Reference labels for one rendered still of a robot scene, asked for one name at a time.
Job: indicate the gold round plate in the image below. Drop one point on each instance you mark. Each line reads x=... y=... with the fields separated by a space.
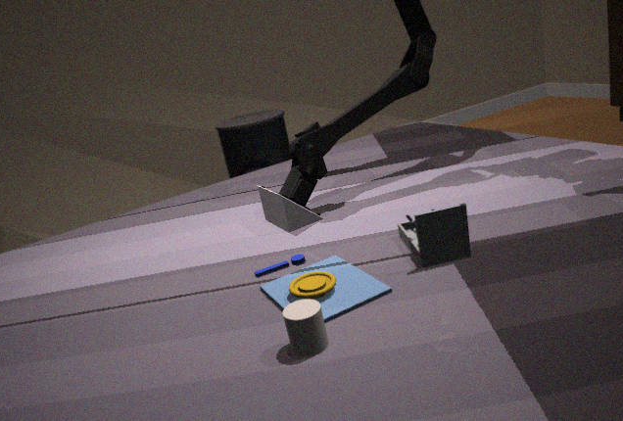
x=312 y=286

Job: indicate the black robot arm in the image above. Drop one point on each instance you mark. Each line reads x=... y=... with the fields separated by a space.
x=312 y=144

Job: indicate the light blue flat mat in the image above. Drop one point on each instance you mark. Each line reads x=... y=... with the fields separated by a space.
x=353 y=288

